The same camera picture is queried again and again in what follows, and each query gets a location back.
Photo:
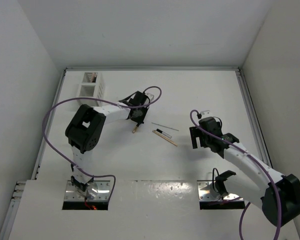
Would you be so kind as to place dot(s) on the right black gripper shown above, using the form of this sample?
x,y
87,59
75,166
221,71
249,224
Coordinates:
x,y
195,132

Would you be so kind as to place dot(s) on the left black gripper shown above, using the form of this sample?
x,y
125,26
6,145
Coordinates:
x,y
140,119

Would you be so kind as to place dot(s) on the thin clear silver stick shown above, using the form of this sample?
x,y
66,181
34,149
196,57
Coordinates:
x,y
163,126

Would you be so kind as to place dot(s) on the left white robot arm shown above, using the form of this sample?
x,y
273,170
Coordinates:
x,y
85,129

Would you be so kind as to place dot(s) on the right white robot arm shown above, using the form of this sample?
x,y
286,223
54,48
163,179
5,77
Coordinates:
x,y
276,194

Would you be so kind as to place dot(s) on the gold makeup pencil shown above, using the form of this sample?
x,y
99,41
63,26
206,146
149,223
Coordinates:
x,y
165,138

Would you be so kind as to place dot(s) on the black white eyeliner pen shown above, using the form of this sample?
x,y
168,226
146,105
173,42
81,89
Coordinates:
x,y
164,133

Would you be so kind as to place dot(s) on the white slotted organizer box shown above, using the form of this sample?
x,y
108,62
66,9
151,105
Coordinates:
x,y
92,90

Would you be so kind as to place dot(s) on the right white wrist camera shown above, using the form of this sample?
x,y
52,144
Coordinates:
x,y
205,113

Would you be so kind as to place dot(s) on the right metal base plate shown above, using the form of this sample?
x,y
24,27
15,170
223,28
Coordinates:
x,y
207,194

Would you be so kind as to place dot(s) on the metal base plate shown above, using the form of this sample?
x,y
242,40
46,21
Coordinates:
x,y
207,194
96,191

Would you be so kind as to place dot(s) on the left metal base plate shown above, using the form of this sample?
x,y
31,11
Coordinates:
x,y
96,191

